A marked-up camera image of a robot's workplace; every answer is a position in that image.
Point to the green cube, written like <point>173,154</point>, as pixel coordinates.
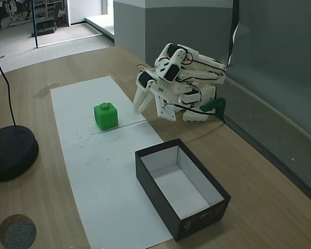
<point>106,118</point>

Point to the dark brown cardboard box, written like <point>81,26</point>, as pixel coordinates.
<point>197,223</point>

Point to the white paper sheet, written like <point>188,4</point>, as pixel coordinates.
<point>88,101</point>
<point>111,186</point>

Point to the green table clamp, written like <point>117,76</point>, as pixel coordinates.
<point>215,103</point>

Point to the black round stand base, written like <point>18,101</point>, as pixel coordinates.
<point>13,153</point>

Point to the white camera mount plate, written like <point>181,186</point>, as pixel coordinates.
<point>166,112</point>

